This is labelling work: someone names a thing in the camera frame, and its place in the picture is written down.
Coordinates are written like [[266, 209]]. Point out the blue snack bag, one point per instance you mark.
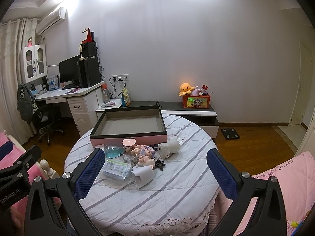
[[126, 99]]

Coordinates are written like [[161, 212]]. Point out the black white TV stand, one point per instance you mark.
[[196, 118]]

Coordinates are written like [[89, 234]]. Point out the black hair clip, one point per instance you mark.
[[159, 164]]

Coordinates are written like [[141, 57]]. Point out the black keyboard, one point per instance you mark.
[[69, 87]]

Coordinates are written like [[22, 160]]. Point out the white door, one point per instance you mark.
[[304, 83]]

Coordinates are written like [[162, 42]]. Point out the pink shallow box tray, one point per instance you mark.
[[133, 123]]

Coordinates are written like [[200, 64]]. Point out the white glass-door cabinet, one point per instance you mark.
[[24, 64]]

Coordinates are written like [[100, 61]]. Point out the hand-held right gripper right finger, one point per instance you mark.
[[221, 174]]

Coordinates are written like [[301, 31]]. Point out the black bathroom scale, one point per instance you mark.
[[230, 133]]

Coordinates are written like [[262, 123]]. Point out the orange octopus plush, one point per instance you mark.
[[186, 88]]

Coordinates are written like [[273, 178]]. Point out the orange storage box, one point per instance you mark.
[[196, 102]]

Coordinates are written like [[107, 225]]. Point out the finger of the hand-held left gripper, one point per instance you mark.
[[5, 150], [27, 156]]

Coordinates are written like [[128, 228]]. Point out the cream curtain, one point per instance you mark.
[[9, 54]]

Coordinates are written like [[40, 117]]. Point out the blue white box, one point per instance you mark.
[[53, 82]]

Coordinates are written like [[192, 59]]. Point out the black computer monitor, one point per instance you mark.
[[69, 70]]

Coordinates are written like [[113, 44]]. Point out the white desk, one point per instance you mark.
[[81, 108]]

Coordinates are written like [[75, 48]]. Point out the black speaker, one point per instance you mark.
[[88, 50]]

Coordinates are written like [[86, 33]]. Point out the blue transparent dome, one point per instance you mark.
[[113, 151]]

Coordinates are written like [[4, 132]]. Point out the flat pink packet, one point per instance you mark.
[[108, 104]]

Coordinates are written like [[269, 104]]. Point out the black office chair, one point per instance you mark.
[[46, 120]]

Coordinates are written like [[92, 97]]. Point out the white wall outlet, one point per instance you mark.
[[120, 78]]

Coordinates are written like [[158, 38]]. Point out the pink lidded jar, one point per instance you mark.
[[129, 145]]

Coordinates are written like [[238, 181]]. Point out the clear box of floss picks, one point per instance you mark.
[[117, 169]]

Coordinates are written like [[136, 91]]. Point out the white air conditioner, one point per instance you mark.
[[50, 21]]

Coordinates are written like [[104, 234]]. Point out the pink doll figure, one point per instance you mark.
[[145, 161]]

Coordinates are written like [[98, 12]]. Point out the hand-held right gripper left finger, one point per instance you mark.
[[91, 174]]

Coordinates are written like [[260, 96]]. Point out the white side cabinet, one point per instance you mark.
[[108, 110]]

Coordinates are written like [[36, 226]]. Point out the pink bedsheet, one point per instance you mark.
[[5, 137]]

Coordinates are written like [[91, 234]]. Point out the white charger block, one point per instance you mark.
[[144, 175]]

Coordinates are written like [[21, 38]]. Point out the orange capped bottle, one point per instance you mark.
[[105, 94]]

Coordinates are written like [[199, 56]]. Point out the white animal toy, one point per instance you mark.
[[168, 148]]

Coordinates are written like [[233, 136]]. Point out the grey jacket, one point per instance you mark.
[[24, 103]]

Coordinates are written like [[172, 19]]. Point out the small pink doll figurine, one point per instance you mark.
[[30, 41]]

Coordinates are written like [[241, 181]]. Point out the black speaker tower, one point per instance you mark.
[[89, 72]]

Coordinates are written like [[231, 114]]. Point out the clear glass cup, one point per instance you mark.
[[128, 158]]

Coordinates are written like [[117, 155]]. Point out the black roller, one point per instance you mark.
[[159, 105]]

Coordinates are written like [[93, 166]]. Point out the pink printed quilt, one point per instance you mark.
[[283, 167]]

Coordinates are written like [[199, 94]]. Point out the white bed frame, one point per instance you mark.
[[46, 166]]

